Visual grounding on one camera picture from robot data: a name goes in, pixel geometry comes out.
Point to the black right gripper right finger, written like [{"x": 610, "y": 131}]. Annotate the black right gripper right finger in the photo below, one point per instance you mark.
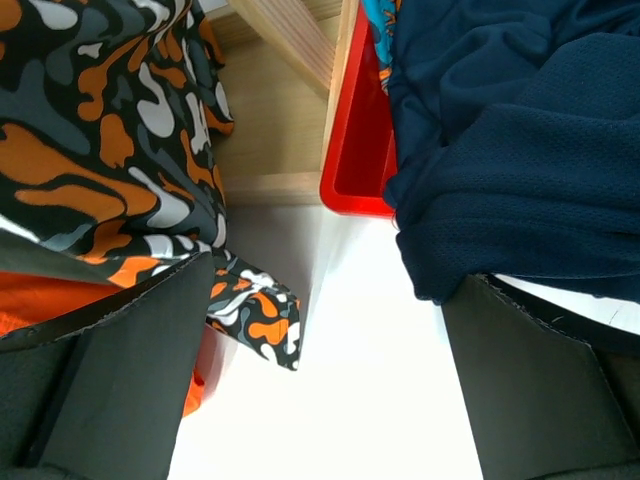
[{"x": 550, "y": 394}]

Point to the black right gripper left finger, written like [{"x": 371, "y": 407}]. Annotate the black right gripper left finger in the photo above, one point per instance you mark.
[{"x": 98, "y": 393}]

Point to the navy blue shorts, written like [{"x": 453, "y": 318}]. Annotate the navy blue shorts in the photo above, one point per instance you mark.
[{"x": 517, "y": 136}]

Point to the colourful graphic print shorts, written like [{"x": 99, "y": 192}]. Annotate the colourful graphic print shorts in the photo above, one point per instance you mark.
[{"x": 382, "y": 18}]

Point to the olive grey shorts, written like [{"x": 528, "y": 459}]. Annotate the olive grey shorts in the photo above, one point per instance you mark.
[{"x": 21, "y": 256}]

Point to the orange black camouflage shorts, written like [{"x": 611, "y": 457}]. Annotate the orange black camouflage shorts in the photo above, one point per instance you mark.
[{"x": 108, "y": 110}]

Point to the red plastic tray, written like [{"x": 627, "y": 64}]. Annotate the red plastic tray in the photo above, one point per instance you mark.
[{"x": 361, "y": 149}]

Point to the wooden clothes rack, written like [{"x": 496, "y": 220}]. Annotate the wooden clothes rack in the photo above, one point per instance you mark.
[{"x": 285, "y": 64}]

